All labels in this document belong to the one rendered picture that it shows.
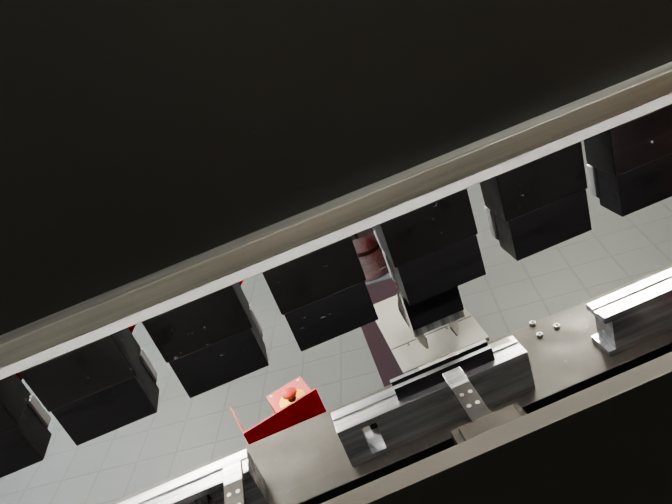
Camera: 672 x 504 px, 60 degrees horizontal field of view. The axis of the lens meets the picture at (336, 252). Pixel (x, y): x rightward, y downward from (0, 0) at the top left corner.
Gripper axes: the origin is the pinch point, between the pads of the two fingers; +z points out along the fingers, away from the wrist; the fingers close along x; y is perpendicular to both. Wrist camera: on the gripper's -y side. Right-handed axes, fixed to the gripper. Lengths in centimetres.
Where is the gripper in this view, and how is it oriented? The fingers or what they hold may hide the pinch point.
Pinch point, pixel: (439, 336)
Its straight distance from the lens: 118.5
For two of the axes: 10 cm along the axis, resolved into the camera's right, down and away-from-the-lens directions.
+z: 3.8, 9.0, -2.3
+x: 9.2, -3.8, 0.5
